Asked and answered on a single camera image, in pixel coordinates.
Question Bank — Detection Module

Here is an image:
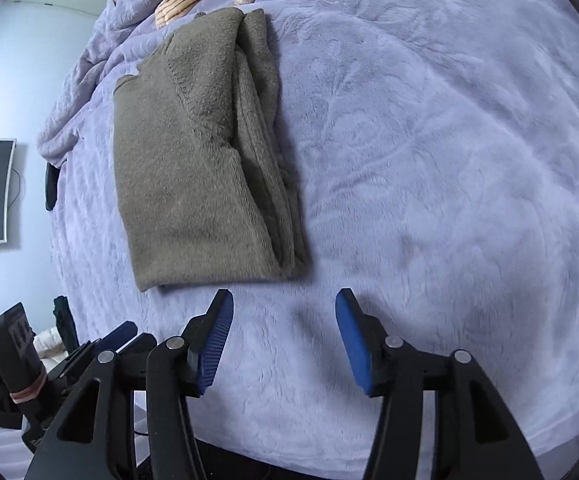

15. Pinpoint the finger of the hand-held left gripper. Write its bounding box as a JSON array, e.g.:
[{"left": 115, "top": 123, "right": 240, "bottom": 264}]
[
  {"left": 92, "top": 320, "right": 140, "bottom": 352},
  {"left": 118, "top": 332, "right": 158, "bottom": 357}
]

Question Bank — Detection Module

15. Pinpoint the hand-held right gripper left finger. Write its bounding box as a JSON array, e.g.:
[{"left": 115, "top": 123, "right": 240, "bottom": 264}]
[{"left": 24, "top": 288, "right": 235, "bottom": 480}]

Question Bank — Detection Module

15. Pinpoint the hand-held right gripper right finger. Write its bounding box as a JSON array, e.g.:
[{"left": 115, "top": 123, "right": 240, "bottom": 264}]
[{"left": 334, "top": 287, "right": 545, "bottom": 480}]

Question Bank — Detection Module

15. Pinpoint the olive green knit sweater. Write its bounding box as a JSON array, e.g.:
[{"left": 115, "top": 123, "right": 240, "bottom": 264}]
[{"left": 113, "top": 7, "right": 311, "bottom": 293}]

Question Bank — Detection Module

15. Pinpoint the white crumpled cloth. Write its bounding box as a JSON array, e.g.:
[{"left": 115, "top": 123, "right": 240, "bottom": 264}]
[{"left": 32, "top": 327, "right": 69, "bottom": 362}]

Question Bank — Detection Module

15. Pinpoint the black object at bed edge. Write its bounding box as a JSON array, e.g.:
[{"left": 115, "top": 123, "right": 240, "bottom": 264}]
[{"left": 44, "top": 162, "right": 61, "bottom": 212}]

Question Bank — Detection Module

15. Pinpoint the lavender fleece blanket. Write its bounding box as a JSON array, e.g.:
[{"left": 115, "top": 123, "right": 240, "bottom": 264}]
[{"left": 34, "top": 0, "right": 579, "bottom": 476}]

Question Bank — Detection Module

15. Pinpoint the thin black screen cable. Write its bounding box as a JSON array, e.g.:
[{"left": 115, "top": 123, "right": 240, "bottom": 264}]
[{"left": 10, "top": 166, "right": 24, "bottom": 207}]

